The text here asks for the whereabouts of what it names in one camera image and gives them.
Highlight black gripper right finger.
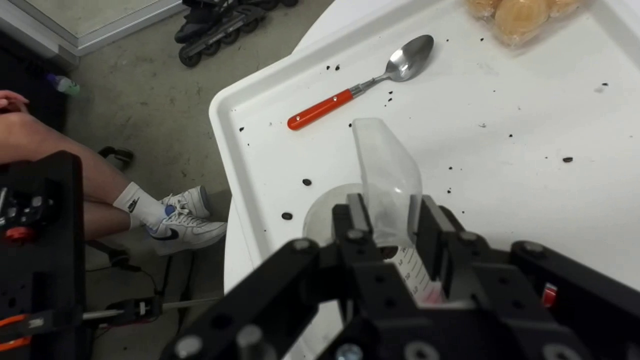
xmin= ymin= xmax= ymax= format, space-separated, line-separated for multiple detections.
xmin=416 ymin=193 xmax=480 ymax=269

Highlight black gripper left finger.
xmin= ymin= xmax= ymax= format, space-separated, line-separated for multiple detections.
xmin=330 ymin=191 xmax=379 ymax=269

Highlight clear plastic measuring cup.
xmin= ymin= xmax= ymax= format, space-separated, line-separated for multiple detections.
xmin=302 ymin=116 xmax=445 ymax=306

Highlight white plastic tray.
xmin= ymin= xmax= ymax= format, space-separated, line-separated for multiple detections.
xmin=206 ymin=0 xmax=640 ymax=298

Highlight white sneaker with black logo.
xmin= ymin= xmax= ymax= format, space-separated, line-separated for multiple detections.
xmin=110 ymin=179 xmax=229 ymax=258

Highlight white sneaker with blue mark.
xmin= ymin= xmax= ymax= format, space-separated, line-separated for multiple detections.
xmin=159 ymin=183 xmax=212 ymax=222

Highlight packet of bread rolls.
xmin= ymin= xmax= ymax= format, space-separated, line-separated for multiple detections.
xmin=462 ymin=0 xmax=590 ymax=49

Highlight black inline skates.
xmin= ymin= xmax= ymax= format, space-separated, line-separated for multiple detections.
xmin=171 ymin=0 xmax=300 ymax=69

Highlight person bare leg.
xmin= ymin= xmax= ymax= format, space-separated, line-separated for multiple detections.
xmin=0 ymin=87 xmax=136 ymax=241

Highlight white cabinet panel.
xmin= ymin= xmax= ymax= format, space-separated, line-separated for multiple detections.
xmin=0 ymin=0 xmax=186 ymax=60

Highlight orange-handled steel spoon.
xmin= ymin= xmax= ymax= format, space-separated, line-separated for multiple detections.
xmin=284 ymin=32 xmax=437 ymax=134

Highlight black perforated metal frame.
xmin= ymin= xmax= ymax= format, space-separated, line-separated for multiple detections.
xmin=0 ymin=149 xmax=88 ymax=360

